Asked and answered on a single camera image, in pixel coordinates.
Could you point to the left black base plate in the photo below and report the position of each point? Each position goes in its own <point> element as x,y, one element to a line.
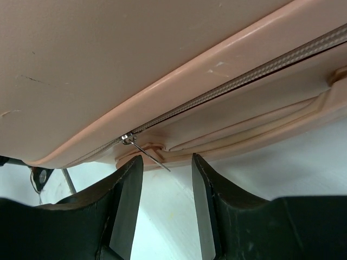
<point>39,176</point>

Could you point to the pink hard-shell suitcase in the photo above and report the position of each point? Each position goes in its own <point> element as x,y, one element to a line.
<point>89,81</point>

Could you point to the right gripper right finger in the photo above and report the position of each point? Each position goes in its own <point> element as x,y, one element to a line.
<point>235,224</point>

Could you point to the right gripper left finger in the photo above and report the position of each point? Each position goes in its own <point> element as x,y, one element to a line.
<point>98,222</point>

